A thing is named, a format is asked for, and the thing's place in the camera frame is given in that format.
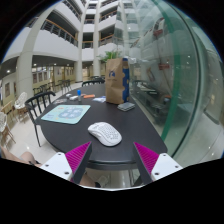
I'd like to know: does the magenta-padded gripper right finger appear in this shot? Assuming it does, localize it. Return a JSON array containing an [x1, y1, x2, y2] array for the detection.
[[133, 141, 184, 185]]

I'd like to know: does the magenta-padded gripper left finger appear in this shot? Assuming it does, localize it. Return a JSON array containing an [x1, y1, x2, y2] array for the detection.
[[39, 141, 93, 185]]

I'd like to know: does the white perforated computer mouse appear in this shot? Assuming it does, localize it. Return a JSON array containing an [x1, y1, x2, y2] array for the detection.
[[87, 121, 123, 148]]

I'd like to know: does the light green printed mouse pad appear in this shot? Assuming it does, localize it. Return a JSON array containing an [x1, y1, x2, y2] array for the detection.
[[40, 104, 92, 125]]

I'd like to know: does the person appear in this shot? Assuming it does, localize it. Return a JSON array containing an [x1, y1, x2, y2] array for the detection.
[[0, 145, 110, 189]]

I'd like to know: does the clear plastic snack packet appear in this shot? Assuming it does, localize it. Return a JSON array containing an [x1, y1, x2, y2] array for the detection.
[[53, 98, 68, 105]]

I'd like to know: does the black spindle-back chair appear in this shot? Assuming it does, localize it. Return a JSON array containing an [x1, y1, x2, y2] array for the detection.
[[24, 90, 57, 148], [81, 79, 106, 88]]

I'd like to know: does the grey phone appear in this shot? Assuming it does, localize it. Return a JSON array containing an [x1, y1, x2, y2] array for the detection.
[[116, 101, 137, 112]]

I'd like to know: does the white lattice chair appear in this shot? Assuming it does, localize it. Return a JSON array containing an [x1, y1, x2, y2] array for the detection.
[[0, 111, 16, 144], [13, 91, 29, 118]]

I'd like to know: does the white and blue plastic packet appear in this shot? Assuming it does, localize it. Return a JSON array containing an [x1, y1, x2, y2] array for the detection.
[[92, 96, 107, 103]]

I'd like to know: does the group of dark chairs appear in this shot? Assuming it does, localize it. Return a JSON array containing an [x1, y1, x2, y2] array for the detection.
[[32, 79, 72, 96]]

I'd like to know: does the brown paper bag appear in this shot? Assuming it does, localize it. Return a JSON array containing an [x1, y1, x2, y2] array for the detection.
[[104, 57, 130, 106]]

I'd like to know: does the green potted palm plant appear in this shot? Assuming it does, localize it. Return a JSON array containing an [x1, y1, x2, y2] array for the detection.
[[99, 49, 123, 63]]

